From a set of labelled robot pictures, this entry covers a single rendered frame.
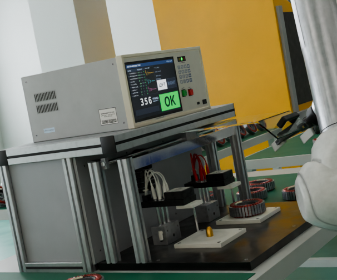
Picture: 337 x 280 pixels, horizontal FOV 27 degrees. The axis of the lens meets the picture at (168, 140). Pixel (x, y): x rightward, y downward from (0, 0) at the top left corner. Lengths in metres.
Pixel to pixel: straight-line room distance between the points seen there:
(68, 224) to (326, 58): 0.86
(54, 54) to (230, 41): 1.53
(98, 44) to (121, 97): 4.21
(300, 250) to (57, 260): 0.69
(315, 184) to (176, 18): 4.66
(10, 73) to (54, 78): 7.80
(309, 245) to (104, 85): 0.71
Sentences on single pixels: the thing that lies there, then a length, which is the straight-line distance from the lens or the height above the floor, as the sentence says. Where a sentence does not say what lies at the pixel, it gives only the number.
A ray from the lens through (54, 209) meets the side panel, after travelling 2.00.
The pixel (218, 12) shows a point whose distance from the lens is 5.79.
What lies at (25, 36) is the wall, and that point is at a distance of 9.63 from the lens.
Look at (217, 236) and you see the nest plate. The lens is 1.95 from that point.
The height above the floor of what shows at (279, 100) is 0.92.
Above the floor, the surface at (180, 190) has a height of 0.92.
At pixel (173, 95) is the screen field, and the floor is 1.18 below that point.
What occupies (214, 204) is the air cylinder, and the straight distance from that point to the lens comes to 2.24.
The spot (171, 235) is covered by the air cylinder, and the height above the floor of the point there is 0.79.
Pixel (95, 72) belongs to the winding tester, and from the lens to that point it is 1.98.
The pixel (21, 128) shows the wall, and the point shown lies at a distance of 9.86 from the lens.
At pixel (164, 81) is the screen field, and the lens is 2.07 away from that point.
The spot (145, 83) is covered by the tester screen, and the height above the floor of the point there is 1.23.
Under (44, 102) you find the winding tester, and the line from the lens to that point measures 2.12.
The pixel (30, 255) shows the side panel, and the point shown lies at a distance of 2.11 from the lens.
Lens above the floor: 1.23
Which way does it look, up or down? 5 degrees down
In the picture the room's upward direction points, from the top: 10 degrees counter-clockwise
